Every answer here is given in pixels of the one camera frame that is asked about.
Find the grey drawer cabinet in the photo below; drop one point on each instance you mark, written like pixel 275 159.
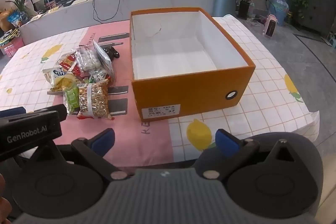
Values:
pixel 319 8

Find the black snack packet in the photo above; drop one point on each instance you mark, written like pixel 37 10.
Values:
pixel 111 53

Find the orange cardboard box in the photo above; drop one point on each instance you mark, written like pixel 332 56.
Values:
pixel 189 90

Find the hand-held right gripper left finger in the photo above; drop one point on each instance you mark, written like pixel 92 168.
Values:
pixel 102 141

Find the gold vase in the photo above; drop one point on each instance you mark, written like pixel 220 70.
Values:
pixel 5 20

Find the blue water jug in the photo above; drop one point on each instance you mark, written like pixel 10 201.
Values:
pixel 278 10

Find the blue snack bag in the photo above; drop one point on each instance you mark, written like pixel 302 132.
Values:
pixel 17 17

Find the green snack packet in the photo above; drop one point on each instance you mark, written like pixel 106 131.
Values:
pixel 71 99

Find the pink printed cloth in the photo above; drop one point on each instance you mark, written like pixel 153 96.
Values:
pixel 123 129

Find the pink storage box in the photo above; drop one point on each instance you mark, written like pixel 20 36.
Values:
pixel 13 47

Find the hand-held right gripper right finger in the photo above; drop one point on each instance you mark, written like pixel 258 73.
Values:
pixel 225 141

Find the yellow chips packet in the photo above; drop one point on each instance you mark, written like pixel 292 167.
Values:
pixel 60 79

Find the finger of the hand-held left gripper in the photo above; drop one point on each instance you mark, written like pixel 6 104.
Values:
pixel 53 109

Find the grey marble television bench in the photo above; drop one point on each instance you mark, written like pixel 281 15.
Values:
pixel 157 3

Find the blue metal trash can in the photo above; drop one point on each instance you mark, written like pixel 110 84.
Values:
pixel 225 2

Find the pink space heater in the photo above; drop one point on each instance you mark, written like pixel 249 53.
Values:
pixel 271 26

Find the clear packet of white balls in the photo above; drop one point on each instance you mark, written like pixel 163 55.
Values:
pixel 88 60

